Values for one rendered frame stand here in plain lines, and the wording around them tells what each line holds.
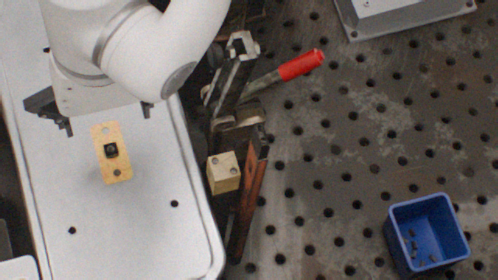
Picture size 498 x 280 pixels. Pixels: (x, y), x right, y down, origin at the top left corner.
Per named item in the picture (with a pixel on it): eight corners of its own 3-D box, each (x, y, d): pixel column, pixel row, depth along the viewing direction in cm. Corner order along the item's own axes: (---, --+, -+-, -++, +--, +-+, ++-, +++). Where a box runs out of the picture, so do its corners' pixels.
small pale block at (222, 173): (198, 240, 148) (206, 156, 114) (219, 234, 148) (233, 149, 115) (204, 260, 146) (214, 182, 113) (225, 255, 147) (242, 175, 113)
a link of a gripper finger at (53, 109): (61, 89, 104) (68, 113, 110) (32, 95, 103) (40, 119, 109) (68, 114, 103) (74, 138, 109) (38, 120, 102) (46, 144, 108)
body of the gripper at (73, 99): (135, 5, 96) (138, 56, 107) (35, 26, 95) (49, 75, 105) (153, 68, 94) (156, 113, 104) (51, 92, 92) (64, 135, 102)
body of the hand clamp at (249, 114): (196, 184, 151) (204, 92, 119) (236, 173, 152) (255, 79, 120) (206, 218, 149) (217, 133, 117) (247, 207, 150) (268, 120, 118)
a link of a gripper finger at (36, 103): (89, 71, 100) (96, 92, 105) (15, 89, 99) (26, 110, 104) (91, 80, 99) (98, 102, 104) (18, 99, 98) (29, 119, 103)
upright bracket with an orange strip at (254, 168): (226, 248, 147) (253, 123, 102) (235, 246, 148) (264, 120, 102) (232, 265, 146) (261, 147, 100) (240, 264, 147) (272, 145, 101)
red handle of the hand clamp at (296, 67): (204, 92, 117) (313, 36, 111) (212, 96, 119) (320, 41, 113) (213, 122, 116) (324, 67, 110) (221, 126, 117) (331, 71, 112)
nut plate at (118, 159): (89, 127, 121) (88, 123, 120) (117, 120, 122) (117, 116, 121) (104, 185, 118) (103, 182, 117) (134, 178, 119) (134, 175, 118)
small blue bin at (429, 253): (374, 223, 151) (386, 205, 143) (431, 208, 153) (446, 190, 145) (398, 287, 147) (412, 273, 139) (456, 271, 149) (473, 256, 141)
